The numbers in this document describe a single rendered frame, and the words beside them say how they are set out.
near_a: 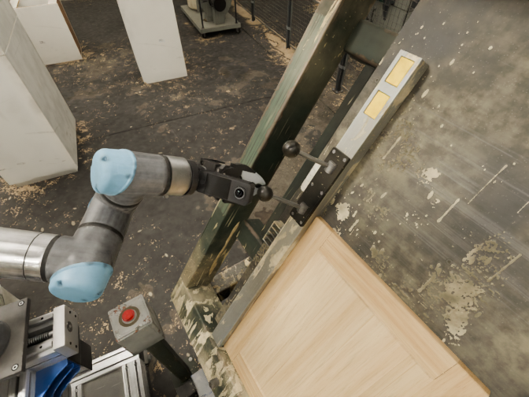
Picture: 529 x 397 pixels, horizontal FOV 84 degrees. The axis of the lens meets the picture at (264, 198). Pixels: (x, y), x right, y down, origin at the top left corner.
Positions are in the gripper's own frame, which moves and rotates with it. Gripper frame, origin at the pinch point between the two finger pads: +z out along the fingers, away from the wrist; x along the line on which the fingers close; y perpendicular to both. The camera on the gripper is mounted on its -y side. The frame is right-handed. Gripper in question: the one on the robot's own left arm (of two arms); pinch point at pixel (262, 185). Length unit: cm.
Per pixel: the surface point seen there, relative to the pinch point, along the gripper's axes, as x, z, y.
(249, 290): 31.9, 8.1, 2.5
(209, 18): -169, 231, 446
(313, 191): -1.9, 7.2, -9.5
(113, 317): 59, -15, 38
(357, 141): -15.2, 8.2, -15.9
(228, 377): 61, 7, 1
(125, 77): -35, 99, 403
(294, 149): -10.4, -2.7, -8.9
